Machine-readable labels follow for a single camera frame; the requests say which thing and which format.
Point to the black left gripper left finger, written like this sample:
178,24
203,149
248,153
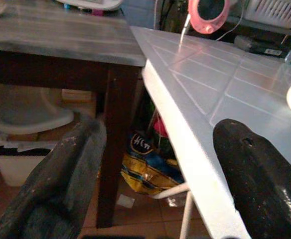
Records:
48,179

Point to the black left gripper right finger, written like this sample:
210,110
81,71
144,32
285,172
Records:
257,179

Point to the white plastic bin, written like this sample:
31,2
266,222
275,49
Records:
13,164

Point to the cardboard box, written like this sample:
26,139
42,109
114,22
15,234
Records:
78,99

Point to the yellow and blue bag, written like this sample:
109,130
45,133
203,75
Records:
148,171

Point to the white plastic folding table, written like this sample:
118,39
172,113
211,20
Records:
210,79

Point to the black box device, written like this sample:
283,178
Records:
257,44

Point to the dark wooden table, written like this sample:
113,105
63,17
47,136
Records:
60,35

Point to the white slatted basket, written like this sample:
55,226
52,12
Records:
275,11

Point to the pink round mirror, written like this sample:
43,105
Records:
208,15

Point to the white oval tray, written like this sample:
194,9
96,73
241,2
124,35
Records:
90,4

